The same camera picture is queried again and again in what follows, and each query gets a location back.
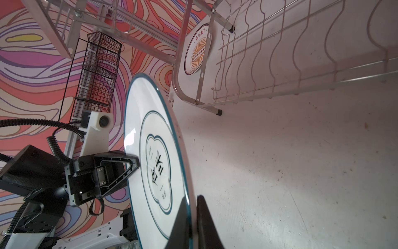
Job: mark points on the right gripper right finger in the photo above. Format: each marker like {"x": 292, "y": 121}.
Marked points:
{"x": 207, "y": 233}

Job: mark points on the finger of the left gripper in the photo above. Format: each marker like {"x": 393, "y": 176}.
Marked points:
{"x": 111, "y": 172}

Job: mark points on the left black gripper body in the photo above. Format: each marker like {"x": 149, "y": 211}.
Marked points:
{"x": 79, "y": 181}

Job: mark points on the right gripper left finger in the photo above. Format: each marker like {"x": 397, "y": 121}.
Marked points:
{"x": 180, "y": 235}

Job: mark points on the white black-rim plate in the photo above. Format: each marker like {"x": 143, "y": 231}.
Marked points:
{"x": 161, "y": 187}

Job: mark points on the orange sunburst plate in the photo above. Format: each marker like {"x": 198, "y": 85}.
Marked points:
{"x": 196, "y": 50}

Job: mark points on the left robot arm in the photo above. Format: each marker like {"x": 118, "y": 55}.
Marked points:
{"x": 49, "y": 182}

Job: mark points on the silver two-tier dish rack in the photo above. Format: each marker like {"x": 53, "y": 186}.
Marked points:
{"x": 254, "y": 49}

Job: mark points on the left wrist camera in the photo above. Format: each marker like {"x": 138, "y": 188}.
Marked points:
{"x": 96, "y": 126}

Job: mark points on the black wire basket left wall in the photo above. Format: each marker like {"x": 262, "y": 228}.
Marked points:
{"x": 98, "y": 75}

